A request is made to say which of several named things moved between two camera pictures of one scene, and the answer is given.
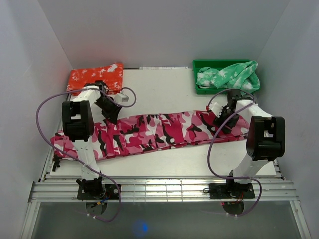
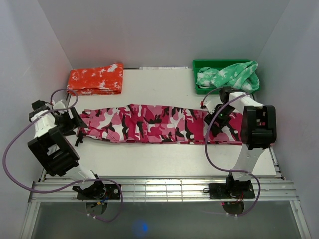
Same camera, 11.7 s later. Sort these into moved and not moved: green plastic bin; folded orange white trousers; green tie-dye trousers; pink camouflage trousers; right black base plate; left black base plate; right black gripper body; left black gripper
Moved: pink camouflage trousers; right black gripper body; left black gripper
Not moved: left black base plate; right black base plate; green plastic bin; folded orange white trousers; green tie-dye trousers
